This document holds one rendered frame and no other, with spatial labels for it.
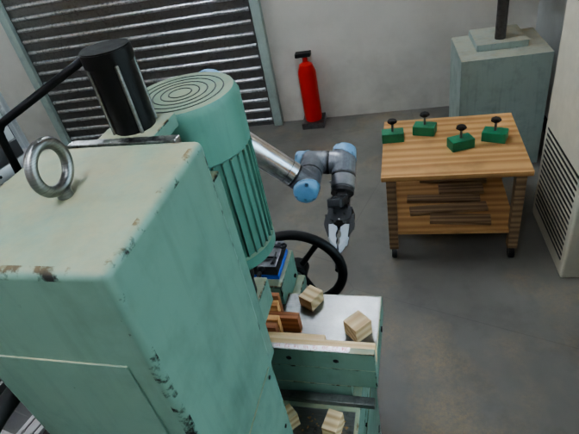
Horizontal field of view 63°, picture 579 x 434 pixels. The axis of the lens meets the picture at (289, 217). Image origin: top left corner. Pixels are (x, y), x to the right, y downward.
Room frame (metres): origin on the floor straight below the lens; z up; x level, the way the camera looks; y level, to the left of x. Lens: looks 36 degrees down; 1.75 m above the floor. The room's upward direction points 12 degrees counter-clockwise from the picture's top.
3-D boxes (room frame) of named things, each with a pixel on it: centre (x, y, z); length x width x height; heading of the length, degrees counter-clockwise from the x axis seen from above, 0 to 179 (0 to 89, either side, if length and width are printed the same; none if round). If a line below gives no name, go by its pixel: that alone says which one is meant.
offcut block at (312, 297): (0.80, -0.01, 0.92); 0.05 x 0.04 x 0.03; 132
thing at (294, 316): (0.76, 0.14, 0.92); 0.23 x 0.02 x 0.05; 71
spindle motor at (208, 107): (0.70, 0.12, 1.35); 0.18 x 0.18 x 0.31
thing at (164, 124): (0.57, 0.17, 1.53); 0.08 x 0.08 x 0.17; 71
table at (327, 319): (0.82, 0.13, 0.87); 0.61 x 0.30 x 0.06; 71
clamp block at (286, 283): (0.90, 0.10, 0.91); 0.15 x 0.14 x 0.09; 71
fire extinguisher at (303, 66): (3.61, -0.37, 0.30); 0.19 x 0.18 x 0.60; 164
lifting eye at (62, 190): (0.43, 0.22, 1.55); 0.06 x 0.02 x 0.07; 161
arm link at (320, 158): (1.31, -0.11, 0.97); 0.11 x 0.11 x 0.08; 73
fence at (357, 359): (0.68, 0.17, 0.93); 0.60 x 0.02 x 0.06; 71
